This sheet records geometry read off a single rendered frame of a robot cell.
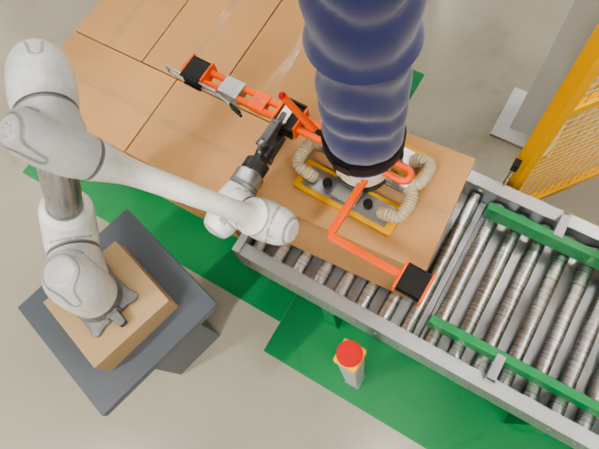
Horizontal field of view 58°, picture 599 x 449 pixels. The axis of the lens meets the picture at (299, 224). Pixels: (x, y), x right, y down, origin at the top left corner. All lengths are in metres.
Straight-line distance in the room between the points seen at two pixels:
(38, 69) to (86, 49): 1.52
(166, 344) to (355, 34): 1.23
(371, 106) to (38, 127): 0.65
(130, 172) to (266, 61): 1.29
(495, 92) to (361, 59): 2.07
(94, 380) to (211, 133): 1.06
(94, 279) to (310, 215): 0.65
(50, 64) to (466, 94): 2.19
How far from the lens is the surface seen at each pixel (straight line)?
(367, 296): 1.97
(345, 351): 1.45
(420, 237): 1.62
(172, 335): 1.85
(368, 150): 1.32
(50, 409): 2.86
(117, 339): 1.80
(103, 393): 1.92
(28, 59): 1.28
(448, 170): 1.71
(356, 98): 1.14
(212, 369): 2.58
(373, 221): 1.60
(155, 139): 2.37
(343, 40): 0.97
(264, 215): 1.38
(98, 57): 2.72
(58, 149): 1.16
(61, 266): 1.63
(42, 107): 1.19
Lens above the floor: 2.48
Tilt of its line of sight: 70 degrees down
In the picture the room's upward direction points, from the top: 18 degrees counter-clockwise
